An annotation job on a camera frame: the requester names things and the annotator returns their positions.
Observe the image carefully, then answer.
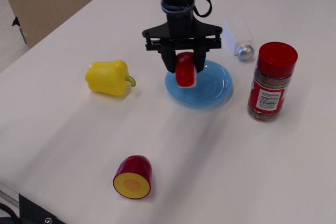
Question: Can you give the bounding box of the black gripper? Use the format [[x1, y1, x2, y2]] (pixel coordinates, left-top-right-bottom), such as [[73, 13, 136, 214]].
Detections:
[[142, 12, 222, 73]]

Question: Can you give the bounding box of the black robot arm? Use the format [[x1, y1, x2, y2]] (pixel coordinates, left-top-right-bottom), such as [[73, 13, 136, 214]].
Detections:
[[142, 0, 222, 73]]

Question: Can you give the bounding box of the blue plate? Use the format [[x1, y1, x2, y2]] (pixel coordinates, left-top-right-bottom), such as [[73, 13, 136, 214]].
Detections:
[[165, 60, 233, 108]]

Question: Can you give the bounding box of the white salt shaker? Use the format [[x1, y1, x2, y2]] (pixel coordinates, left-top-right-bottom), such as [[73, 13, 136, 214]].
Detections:
[[222, 17, 255, 61]]

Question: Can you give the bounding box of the yellow toy bell pepper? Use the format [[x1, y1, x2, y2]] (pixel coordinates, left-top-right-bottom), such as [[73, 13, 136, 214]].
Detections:
[[85, 60, 136, 96]]

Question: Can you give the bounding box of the red-lidded spice jar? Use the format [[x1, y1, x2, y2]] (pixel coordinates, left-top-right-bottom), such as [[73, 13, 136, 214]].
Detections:
[[248, 41, 298, 122]]

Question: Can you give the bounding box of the halved purple toy fruit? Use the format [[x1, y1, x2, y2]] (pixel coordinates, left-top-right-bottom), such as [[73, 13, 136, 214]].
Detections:
[[113, 155, 152, 199]]

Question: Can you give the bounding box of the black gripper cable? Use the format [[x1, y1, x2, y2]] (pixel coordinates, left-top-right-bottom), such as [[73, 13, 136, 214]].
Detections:
[[193, 0, 213, 17]]

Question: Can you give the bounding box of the black corner bracket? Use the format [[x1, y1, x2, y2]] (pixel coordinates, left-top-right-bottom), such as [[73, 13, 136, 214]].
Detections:
[[19, 194, 65, 224]]

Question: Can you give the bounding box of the aluminium table frame rail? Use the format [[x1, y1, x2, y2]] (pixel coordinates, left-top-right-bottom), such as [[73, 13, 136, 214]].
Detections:
[[0, 184, 19, 216]]

